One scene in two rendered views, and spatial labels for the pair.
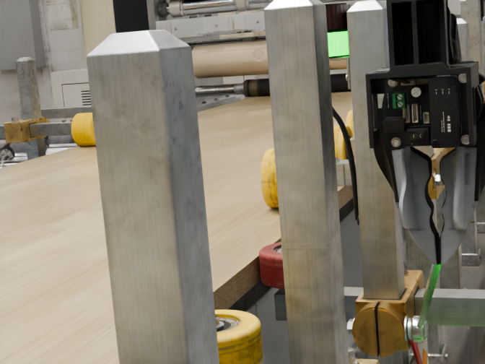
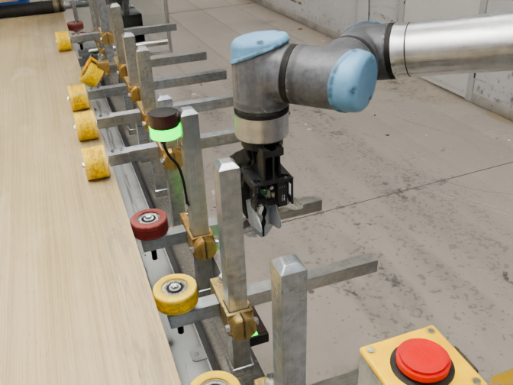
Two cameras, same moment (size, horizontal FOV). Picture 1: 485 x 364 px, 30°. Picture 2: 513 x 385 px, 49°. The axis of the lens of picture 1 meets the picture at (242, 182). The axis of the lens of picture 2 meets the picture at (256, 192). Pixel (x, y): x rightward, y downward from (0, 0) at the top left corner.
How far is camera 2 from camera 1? 59 cm
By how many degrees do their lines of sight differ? 42
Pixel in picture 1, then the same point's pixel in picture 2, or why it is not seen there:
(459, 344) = not seen: hidden behind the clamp
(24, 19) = not seen: outside the picture
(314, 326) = (238, 282)
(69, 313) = (87, 299)
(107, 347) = (140, 315)
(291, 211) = (230, 244)
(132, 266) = (290, 331)
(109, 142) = (286, 299)
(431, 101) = (278, 191)
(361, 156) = (191, 179)
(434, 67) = (280, 179)
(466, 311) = not seen: hidden behind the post
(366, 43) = (191, 130)
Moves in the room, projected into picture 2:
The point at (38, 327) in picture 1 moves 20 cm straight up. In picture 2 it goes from (85, 315) to (61, 217)
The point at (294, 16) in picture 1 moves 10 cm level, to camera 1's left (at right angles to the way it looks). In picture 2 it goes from (232, 173) to (179, 195)
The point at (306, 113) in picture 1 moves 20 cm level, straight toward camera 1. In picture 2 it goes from (237, 208) to (319, 268)
